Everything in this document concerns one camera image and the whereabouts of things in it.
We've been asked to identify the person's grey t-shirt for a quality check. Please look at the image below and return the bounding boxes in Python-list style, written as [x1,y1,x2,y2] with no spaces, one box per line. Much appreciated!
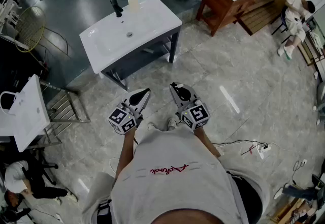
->
[81,125,271,224]

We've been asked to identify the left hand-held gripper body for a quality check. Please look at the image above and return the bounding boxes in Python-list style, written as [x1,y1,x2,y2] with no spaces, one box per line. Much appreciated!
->
[108,100,144,135]

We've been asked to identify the white plastic chairs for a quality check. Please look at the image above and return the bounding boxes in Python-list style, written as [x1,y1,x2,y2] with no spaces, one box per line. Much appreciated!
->
[0,0,22,34]

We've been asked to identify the person's right shoe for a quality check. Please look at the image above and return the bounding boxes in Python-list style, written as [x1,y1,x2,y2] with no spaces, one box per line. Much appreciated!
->
[167,117,180,132]

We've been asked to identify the person's left forearm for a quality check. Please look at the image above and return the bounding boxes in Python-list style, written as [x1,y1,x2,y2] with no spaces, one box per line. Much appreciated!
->
[115,127,137,180]

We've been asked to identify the black floor cable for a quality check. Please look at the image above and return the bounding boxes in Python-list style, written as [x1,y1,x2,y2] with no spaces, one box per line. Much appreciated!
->
[212,140,269,150]

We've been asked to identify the white power strip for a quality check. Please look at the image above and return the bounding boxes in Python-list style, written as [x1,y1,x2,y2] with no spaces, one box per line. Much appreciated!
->
[256,143,272,159]

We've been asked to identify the black faucet with bent spout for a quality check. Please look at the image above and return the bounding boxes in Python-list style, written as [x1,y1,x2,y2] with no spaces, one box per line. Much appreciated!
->
[110,0,124,18]

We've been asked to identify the white arched faucet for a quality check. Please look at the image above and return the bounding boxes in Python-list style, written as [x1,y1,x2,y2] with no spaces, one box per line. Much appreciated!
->
[0,90,19,116]

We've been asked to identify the yellow wire chair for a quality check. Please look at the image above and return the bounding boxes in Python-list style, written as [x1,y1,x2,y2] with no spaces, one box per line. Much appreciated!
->
[14,6,69,56]

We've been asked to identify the dark grey vanity cabinet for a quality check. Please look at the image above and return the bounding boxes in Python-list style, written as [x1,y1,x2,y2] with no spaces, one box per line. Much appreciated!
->
[100,24,181,91]

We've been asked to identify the person's right forearm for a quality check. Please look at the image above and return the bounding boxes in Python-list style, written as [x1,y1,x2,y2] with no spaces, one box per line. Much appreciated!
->
[194,125,221,159]

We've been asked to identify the black metal chair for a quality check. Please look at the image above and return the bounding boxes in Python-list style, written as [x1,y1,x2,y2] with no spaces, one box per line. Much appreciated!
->
[271,6,293,44]

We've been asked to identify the translucent beige cup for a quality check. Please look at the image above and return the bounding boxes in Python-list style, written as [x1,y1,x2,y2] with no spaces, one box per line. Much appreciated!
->
[127,0,141,12]

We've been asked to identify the large white ceramic sink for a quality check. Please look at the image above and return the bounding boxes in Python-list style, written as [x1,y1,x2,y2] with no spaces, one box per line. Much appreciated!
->
[79,0,183,74]

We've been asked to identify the steel rack stand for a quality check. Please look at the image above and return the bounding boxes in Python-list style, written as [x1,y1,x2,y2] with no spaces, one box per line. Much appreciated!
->
[27,79,91,147]

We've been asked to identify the black desk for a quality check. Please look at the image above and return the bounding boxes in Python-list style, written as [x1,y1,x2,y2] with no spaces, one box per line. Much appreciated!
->
[0,35,49,97]

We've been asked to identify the brown wooden vanity cabinet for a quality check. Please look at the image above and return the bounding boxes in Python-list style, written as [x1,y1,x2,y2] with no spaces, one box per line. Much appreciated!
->
[196,0,258,37]

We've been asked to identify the brown wooden slatted pallet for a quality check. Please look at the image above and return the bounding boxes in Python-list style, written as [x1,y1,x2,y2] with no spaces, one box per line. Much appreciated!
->
[237,0,283,36]

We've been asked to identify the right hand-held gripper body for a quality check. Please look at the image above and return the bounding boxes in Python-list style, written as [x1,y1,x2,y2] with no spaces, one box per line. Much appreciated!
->
[177,100,211,131]

